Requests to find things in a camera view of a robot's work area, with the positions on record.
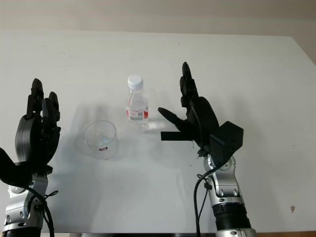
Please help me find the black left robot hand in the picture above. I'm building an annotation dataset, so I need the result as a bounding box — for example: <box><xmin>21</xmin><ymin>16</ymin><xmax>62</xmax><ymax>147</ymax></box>
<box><xmin>14</xmin><ymin>78</ymin><xmax>62</xmax><ymax>173</ymax></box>

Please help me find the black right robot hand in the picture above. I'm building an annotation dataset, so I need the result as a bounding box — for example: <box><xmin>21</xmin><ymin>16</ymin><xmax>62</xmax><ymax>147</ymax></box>
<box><xmin>158</xmin><ymin>61</ymin><xmax>221</xmax><ymax>150</ymax></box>

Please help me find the clear plastic water bottle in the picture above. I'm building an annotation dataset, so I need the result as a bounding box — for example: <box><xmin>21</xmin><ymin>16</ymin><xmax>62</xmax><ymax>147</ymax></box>
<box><xmin>126</xmin><ymin>75</ymin><xmax>151</xmax><ymax>127</ymax></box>

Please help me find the clear glass cup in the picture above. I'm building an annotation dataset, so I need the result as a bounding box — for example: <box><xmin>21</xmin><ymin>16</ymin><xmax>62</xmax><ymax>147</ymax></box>
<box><xmin>83</xmin><ymin>119</ymin><xmax>118</xmax><ymax>161</ymax></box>

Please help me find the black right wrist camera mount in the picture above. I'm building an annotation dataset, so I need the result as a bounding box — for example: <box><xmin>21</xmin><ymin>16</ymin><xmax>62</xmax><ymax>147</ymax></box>
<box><xmin>209</xmin><ymin>121</ymin><xmax>244</xmax><ymax>164</ymax></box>

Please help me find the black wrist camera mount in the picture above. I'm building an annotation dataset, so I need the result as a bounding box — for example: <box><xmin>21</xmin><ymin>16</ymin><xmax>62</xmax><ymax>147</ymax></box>
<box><xmin>209</xmin><ymin>121</ymin><xmax>244</xmax><ymax>164</ymax></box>
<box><xmin>0</xmin><ymin>147</ymin><xmax>54</xmax><ymax>187</ymax></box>

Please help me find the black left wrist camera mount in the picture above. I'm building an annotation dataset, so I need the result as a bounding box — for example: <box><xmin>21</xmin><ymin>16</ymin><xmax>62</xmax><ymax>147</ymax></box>
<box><xmin>0</xmin><ymin>147</ymin><xmax>54</xmax><ymax>187</ymax></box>

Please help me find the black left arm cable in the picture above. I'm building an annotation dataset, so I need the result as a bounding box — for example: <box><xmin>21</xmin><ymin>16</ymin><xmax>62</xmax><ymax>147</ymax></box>
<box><xmin>23</xmin><ymin>184</ymin><xmax>59</xmax><ymax>237</ymax></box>

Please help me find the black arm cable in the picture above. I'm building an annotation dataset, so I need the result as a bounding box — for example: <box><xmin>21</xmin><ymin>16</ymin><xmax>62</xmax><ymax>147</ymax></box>
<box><xmin>190</xmin><ymin>105</ymin><xmax>224</xmax><ymax>237</ymax></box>
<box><xmin>23</xmin><ymin>184</ymin><xmax>59</xmax><ymax>237</ymax></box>

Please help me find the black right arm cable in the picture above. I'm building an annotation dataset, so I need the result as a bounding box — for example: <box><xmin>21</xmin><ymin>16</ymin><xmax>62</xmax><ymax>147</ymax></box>
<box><xmin>190</xmin><ymin>105</ymin><xmax>224</xmax><ymax>237</ymax></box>

